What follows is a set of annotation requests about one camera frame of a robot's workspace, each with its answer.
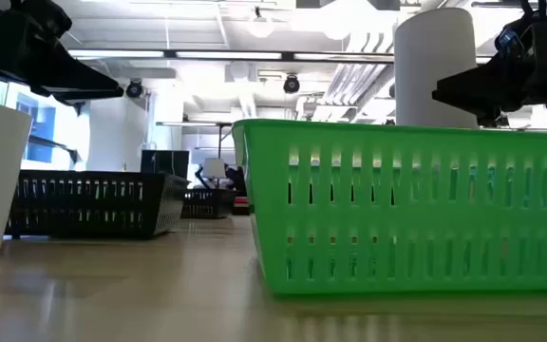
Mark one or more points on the black computer monitor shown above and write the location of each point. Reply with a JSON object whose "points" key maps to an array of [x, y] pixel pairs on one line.
{"points": [[164, 161]]}

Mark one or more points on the green plastic slotted basket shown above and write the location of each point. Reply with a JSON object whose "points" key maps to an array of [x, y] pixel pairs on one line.
{"points": [[264, 166]]}

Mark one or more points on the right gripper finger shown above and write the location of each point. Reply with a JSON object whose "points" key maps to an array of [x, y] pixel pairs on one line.
{"points": [[492, 88], [492, 118]]}

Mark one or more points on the red box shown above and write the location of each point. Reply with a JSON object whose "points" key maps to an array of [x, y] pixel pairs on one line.
{"points": [[241, 206]]}

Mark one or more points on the black ceiling camera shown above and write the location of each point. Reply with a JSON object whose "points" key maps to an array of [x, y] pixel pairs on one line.
{"points": [[134, 89], [291, 84]]}

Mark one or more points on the round white pendant lamp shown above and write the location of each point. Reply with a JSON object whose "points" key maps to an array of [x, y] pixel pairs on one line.
{"points": [[260, 26]]}

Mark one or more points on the black plastic slotted basket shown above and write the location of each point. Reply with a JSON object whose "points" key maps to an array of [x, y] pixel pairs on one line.
{"points": [[207, 214], [112, 178]]}

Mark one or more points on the white table lamp shade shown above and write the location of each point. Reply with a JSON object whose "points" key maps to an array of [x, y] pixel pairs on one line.
{"points": [[214, 167]]}

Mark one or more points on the long ceiling light strip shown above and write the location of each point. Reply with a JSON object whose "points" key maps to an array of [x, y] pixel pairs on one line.
{"points": [[117, 53], [483, 60], [228, 55], [345, 57]]}

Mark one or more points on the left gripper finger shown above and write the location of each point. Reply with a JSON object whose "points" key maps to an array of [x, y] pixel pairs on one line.
{"points": [[79, 76], [81, 100]]}

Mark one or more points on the tall white cylinder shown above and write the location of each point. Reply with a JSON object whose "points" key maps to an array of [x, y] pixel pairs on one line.
{"points": [[435, 71]]}

